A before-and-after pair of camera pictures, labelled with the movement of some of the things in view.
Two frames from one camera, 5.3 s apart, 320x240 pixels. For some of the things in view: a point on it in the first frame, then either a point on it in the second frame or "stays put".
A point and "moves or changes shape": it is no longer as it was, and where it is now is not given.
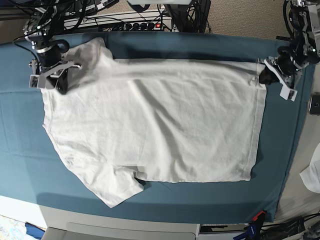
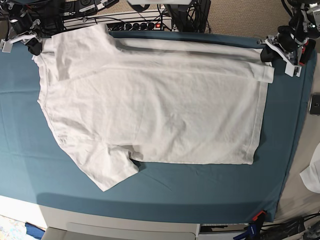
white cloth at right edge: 310,175 stays put
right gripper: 267,76 → 285,46
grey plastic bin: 117,231 stays put
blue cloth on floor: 35,232 stays put
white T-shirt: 124,122 moves or changes shape
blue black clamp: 252,233 stays put
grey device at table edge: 314,106 stays put
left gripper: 59,73 → 33,39
